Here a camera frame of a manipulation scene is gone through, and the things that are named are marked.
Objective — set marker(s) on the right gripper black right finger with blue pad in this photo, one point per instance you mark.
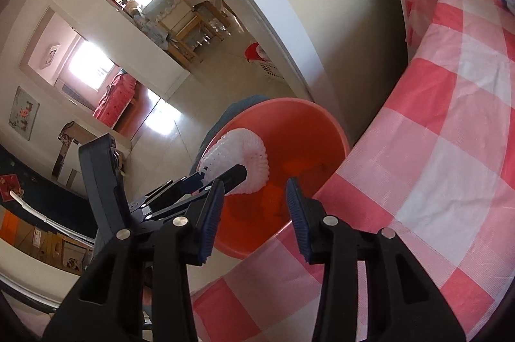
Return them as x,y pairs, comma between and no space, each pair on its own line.
374,274

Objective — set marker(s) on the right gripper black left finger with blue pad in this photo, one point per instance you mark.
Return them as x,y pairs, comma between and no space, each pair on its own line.
105,304

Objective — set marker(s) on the red plastic trash basin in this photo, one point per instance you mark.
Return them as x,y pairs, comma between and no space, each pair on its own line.
302,140

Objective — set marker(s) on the red bed cover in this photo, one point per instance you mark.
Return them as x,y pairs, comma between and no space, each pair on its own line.
117,97

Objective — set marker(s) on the red white checkered tablecloth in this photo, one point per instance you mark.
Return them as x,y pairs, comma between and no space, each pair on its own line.
436,165

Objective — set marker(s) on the wooden dining table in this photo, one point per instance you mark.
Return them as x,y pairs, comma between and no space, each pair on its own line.
192,24

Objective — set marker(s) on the framed wall picture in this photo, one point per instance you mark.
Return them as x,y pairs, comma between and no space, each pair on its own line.
23,113

